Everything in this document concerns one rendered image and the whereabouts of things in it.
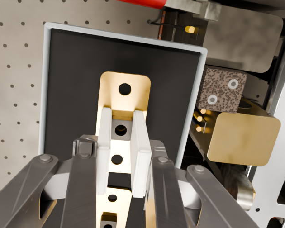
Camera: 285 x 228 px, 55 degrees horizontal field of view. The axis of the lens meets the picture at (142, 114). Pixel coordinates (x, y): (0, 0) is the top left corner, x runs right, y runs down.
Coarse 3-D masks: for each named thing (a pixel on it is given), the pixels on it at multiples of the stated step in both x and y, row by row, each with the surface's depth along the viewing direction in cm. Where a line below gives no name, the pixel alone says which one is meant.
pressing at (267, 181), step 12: (276, 72) 43; (276, 84) 43; (276, 96) 43; (264, 108) 45; (276, 108) 44; (276, 144) 47; (276, 156) 47; (252, 168) 47; (264, 168) 48; (276, 168) 48; (252, 180) 49; (264, 180) 49; (276, 180) 49; (264, 192) 50; (276, 192) 50; (252, 204) 50; (264, 204) 51; (276, 204) 51; (252, 216) 51; (264, 216) 52; (276, 216) 52
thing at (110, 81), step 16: (112, 80) 20; (128, 80) 21; (144, 80) 21; (112, 96) 21; (128, 96) 21; (144, 96) 21; (112, 112) 21; (128, 112) 21; (144, 112) 22; (96, 128) 22; (112, 128) 21; (128, 128) 21; (112, 144) 22; (128, 144) 22; (128, 160) 23
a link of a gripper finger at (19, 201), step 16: (32, 160) 13; (48, 160) 13; (16, 176) 12; (32, 176) 12; (48, 176) 12; (0, 192) 10; (16, 192) 11; (32, 192) 11; (0, 208) 10; (16, 208) 10; (32, 208) 11; (48, 208) 13; (0, 224) 9; (16, 224) 10; (32, 224) 11
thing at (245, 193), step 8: (224, 168) 46; (232, 168) 42; (240, 168) 43; (224, 176) 45; (232, 176) 41; (240, 176) 40; (224, 184) 44; (232, 184) 40; (240, 184) 38; (248, 184) 38; (232, 192) 39; (240, 192) 37; (248, 192) 37; (240, 200) 37; (248, 200) 37; (248, 208) 37
